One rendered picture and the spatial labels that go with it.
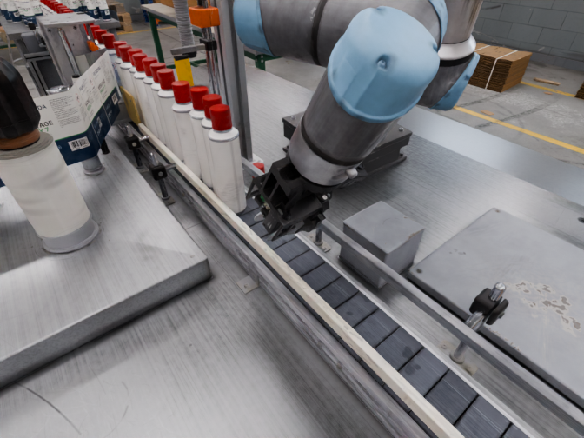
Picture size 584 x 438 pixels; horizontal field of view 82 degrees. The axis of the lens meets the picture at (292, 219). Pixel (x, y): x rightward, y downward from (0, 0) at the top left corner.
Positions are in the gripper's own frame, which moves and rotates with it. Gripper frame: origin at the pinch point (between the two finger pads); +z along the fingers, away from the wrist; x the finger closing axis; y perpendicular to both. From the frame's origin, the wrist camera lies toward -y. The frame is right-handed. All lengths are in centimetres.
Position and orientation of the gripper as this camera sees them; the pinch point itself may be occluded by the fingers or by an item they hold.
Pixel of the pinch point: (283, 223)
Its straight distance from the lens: 55.1
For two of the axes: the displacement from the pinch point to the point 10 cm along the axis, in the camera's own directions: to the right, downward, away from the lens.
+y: -7.9, 3.9, -4.7
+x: 5.3, 8.2, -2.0
